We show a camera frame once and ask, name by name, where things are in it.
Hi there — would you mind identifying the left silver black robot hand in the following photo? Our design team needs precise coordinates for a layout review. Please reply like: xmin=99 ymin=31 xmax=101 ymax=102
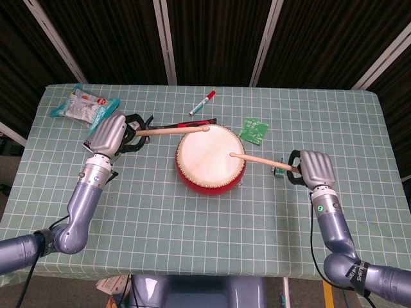
xmin=89 ymin=112 xmax=152 ymax=158

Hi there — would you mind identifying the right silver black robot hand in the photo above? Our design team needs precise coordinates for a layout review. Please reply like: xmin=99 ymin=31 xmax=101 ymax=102
xmin=286 ymin=149 xmax=338 ymax=190

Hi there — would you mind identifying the wooden drumstick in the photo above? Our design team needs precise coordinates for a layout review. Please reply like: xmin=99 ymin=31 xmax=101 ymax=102
xmin=134 ymin=124 xmax=211 ymax=137
xmin=229 ymin=152 xmax=295 ymax=171

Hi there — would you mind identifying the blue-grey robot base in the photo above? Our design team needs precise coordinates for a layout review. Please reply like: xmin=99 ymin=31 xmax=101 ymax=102
xmin=130 ymin=274 xmax=267 ymax=308

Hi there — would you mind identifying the small green electronic module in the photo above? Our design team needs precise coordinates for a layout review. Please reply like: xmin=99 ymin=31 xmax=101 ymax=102
xmin=272 ymin=156 xmax=286 ymax=177

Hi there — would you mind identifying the teal snack packet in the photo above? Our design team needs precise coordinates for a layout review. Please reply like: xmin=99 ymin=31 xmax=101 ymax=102
xmin=51 ymin=83 xmax=121 ymax=132

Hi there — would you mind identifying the green circuit board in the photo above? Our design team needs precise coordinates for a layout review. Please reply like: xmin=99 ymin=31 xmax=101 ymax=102
xmin=238 ymin=117 xmax=269 ymax=146

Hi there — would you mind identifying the black red claw hammer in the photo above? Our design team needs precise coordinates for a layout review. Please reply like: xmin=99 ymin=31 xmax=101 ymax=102
xmin=143 ymin=115 xmax=217 ymax=144

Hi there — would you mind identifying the white marker red cap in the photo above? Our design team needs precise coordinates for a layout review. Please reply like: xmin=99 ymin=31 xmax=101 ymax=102
xmin=188 ymin=90 xmax=216 ymax=117

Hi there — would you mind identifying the red drum white skin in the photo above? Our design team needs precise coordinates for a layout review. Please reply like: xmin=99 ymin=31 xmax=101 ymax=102
xmin=175 ymin=124 xmax=247 ymax=196

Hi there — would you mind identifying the green checked tablecloth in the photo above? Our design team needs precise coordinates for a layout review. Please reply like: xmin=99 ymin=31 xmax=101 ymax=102
xmin=0 ymin=83 xmax=411 ymax=308

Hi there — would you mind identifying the white table leg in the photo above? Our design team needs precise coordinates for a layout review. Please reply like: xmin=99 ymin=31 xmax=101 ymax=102
xmin=282 ymin=277 xmax=292 ymax=308

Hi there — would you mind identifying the white printed cardboard box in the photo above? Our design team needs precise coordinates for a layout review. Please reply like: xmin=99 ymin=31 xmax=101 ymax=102
xmin=96 ymin=275 xmax=132 ymax=295

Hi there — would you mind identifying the white partition post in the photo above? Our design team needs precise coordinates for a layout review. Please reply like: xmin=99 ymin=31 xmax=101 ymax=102
xmin=351 ymin=24 xmax=411 ymax=90
xmin=249 ymin=0 xmax=284 ymax=87
xmin=0 ymin=121 xmax=28 ymax=147
xmin=22 ymin=0 xmax=88 ymax=85
xmin=152 ymin=0 xmax=178 ymax=86

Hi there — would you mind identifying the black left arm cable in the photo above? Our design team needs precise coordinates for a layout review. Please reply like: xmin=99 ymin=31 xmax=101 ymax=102
xmin=19 ymin=214 xmax=70 ymax=308

